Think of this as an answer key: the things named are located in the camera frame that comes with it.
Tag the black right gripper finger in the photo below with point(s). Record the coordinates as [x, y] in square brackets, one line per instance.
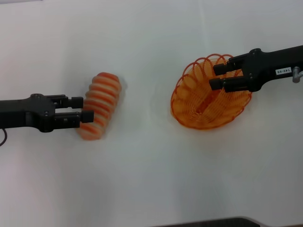
[216, 84]
[220, 69]

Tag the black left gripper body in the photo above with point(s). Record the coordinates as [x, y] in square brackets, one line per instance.
[26, 113]

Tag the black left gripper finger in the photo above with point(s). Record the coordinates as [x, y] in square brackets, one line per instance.
[77, 102]
[87, 116]

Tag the dark robot torso edge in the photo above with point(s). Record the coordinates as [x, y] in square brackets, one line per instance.
[225, 223]

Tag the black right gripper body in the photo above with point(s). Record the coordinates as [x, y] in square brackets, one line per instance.
[265, 68]

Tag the orange striped bread loaf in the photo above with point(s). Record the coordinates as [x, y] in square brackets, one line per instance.
[104, 94]

